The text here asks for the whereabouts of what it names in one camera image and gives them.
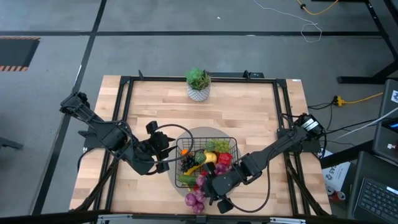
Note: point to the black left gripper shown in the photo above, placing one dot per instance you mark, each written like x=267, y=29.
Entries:
x=158, y=143

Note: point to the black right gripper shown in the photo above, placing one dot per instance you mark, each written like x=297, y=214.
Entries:
x=227, y=185

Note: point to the red chili pepper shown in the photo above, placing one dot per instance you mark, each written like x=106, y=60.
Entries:
x=203, y=173

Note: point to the orange tangerine cluster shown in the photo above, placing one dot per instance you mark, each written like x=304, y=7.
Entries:
x=185, y=152

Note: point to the yellow banana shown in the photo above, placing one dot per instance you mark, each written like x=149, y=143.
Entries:
x=192, y=169

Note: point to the green cucumber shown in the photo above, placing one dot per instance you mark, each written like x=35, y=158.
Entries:
x=187, y=179

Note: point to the black grape bunch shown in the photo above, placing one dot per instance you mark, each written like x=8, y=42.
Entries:
x=188, y=162

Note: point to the purple grape bunch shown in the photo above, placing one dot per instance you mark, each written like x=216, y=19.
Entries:
x=191, y=199

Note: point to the yellow bell pepper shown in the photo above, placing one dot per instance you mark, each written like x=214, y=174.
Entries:
x=211, y=157

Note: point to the red bell pepper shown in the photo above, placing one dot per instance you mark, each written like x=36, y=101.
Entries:
x=224, y=158

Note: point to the green artichoke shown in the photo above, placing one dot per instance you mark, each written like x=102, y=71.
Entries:
x=200, y=157

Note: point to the green grape bunch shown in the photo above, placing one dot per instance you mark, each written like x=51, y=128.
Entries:
x=222, y=145

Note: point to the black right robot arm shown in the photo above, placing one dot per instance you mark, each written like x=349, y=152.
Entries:
x=280, y=146

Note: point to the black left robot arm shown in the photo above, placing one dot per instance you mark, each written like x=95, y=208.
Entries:
x=105, y=133

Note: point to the round grey placemat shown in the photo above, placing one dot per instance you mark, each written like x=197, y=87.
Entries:
x=202, y=130

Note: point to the potted succulent in white pot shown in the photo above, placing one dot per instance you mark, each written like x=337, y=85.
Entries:
x=198, y=93

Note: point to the white printed box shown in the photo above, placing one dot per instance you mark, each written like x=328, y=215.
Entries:
x=334, y=174

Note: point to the red and white cans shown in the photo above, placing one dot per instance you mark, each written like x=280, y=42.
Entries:
x=337, y=194

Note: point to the black chair base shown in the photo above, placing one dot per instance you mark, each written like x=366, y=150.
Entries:
x=11, y=143

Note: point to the black laptop keyboard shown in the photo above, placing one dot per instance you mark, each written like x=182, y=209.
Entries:
x=376, y=199

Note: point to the black hazard-striped floor mat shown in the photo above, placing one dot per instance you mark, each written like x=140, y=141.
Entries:
x=17, y=51

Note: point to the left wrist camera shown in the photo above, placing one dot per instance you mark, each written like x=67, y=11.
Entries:
x=163, y=167

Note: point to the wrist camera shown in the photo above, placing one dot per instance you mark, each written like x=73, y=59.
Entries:
x=225, y=207
x=163, y=167

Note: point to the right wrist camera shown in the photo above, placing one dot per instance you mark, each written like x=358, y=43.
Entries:
x=225, y=207

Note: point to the black metal table frame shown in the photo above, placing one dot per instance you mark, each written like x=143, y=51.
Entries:
x=202, y=79

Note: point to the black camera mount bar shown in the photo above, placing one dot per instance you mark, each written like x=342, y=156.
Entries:
x=62, y=216

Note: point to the black desk frame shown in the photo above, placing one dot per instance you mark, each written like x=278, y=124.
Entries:
x=367, y=78

